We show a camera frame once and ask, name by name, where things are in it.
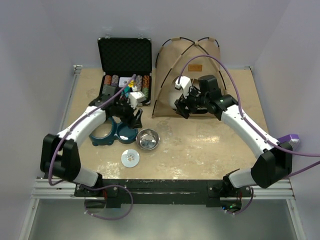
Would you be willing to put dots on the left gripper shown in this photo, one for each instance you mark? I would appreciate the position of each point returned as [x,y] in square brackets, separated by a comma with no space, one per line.
[134,122]

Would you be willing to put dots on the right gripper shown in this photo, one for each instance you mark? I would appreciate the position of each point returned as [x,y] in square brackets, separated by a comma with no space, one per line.
[182,103]

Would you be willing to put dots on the beige patterned pet cushion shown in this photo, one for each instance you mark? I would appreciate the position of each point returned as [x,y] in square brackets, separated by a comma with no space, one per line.
[172,100]

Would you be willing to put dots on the teal double pet bowl stand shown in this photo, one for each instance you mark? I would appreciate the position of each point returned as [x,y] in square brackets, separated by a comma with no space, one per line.
[119,131]

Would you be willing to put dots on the stainless steel pet bowl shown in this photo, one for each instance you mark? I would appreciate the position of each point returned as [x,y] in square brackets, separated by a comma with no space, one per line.
[147,139]

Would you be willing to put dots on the beige and black pet tent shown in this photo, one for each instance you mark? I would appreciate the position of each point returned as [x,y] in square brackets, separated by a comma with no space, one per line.
[175,62]

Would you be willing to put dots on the black tent pole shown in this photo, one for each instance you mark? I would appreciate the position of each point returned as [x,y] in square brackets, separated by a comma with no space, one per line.
[173,58]
[175,62]

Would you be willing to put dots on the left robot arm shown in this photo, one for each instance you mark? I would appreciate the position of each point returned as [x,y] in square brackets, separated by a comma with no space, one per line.
[60,152]

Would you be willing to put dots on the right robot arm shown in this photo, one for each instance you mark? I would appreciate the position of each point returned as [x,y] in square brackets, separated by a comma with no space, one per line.
[274,161]

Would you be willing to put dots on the white playing card deck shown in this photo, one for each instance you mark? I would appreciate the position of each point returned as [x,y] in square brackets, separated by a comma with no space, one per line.
[125,81]

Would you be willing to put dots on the green chip stack right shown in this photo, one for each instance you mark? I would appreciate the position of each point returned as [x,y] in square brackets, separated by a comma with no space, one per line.
[146,86]

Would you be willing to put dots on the purple chip stack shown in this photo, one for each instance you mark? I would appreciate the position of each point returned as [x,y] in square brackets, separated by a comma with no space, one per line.
[114,81]

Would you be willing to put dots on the red chip stack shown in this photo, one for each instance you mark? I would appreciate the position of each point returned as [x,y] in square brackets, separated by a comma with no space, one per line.
[107,80]

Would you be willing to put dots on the black poker chip case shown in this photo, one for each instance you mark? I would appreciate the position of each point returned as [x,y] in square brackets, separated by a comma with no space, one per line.
[124,56]

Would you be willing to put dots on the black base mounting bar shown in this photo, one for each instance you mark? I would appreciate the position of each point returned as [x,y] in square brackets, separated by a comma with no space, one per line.
[207,192]

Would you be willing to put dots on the purple box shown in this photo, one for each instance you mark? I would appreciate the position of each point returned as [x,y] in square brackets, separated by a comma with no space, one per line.
[292,139]

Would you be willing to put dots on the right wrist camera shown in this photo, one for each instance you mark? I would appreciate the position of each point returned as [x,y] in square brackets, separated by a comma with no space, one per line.
[183,84]

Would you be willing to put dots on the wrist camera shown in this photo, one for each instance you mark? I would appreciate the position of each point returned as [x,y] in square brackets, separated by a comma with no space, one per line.
[183,84]
[136,97]

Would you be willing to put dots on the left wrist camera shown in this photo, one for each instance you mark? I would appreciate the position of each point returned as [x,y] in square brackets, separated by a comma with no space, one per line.
[136,97]

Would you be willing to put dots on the aluminium frame rail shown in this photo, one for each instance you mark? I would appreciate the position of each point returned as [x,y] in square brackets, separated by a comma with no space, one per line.
[281,190]

